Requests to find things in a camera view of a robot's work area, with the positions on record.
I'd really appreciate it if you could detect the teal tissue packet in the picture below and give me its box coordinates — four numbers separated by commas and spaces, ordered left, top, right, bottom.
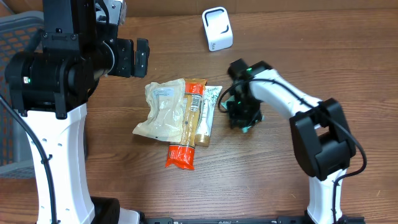
220, 95, 265, 134

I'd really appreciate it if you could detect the white cream tube gold cap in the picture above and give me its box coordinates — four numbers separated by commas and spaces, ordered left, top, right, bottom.
195, 86, 222, 147

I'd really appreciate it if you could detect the beige clear pouch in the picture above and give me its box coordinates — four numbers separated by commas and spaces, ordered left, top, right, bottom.
132, 78, 185, 142

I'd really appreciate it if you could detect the orange noodle packet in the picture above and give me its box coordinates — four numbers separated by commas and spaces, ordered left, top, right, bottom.
165, 78, 207, 170

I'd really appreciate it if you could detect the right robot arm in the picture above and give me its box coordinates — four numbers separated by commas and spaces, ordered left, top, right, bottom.
223, 59, 356, 223

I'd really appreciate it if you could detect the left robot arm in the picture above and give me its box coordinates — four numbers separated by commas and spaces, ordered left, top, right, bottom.
5, 0, 149, 224

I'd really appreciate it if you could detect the white barcode scanner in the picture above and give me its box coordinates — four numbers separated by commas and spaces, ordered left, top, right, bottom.
201, 7, 233, 52

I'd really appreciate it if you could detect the grey plastic shopping basket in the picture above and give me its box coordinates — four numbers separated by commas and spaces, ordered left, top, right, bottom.
0, 11, 88, 180

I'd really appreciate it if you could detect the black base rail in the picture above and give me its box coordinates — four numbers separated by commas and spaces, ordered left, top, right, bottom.
144, 216, 366, 224

